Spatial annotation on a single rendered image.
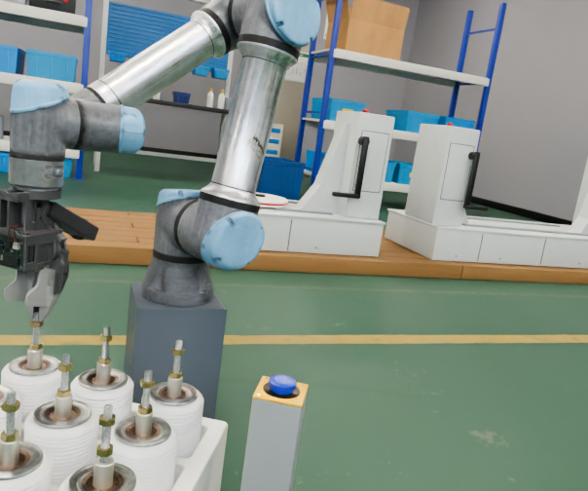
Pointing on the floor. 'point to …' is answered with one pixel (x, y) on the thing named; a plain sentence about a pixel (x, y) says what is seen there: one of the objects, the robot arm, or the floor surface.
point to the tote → (280, 177)
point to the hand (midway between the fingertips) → (41, 310)
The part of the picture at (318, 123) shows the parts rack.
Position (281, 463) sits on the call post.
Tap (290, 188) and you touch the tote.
